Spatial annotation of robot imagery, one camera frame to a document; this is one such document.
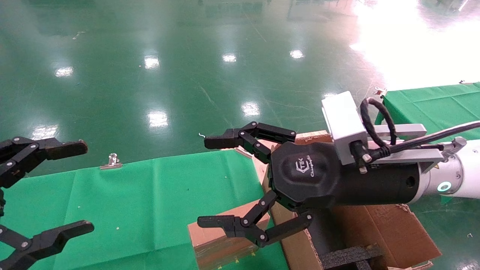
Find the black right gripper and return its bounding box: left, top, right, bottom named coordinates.
left=198, top=121, right=421, bottom=248

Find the silver camera mounting bracket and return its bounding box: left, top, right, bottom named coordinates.
left=362, top=123, right=447, bottom=174

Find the small cardboard box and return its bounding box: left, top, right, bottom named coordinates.
left=187, top=201, right=272, bottom=270

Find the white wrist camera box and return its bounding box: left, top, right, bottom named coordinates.
left=321, top=91, right=369, bottom=166

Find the large open cardboard carton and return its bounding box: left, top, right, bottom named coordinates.
left=252, top=130, right=442, bottom=270

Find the black camera cable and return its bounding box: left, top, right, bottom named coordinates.
left=351, top=96, right=480, bottom=174

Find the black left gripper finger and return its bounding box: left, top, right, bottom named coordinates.
left=0, top=220, right=95, bottom=270
left=0, top=136, right=89, bottom=189

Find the black foam insert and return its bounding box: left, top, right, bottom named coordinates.
left=321, top=244, right=384, bottom=270

